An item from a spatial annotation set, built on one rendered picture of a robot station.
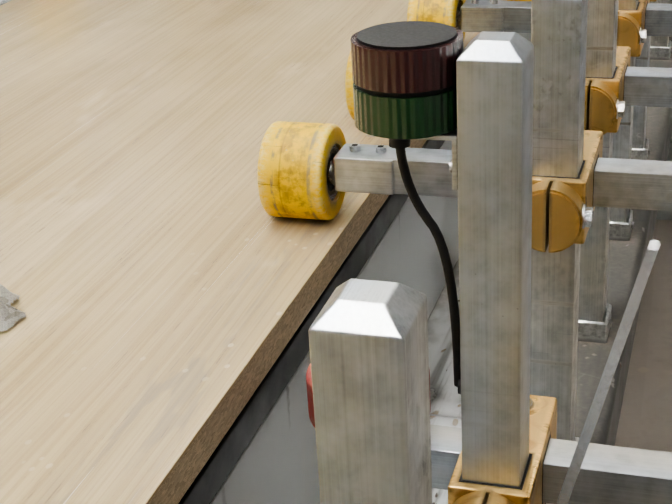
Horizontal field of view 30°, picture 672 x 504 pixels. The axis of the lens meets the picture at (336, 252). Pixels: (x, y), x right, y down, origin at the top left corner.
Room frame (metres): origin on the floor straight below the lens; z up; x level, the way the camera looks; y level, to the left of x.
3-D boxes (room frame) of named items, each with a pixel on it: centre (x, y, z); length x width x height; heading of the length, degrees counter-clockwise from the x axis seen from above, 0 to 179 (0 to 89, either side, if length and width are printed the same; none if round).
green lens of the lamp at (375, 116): (0.65, -0.04, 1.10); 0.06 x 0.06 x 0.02
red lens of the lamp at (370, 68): (0.65, -0.04, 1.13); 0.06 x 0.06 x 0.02
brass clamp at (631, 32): (1.37, -0.33, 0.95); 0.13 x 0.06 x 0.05; 162
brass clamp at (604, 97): (1.13, -0.25, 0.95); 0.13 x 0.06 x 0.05; 162
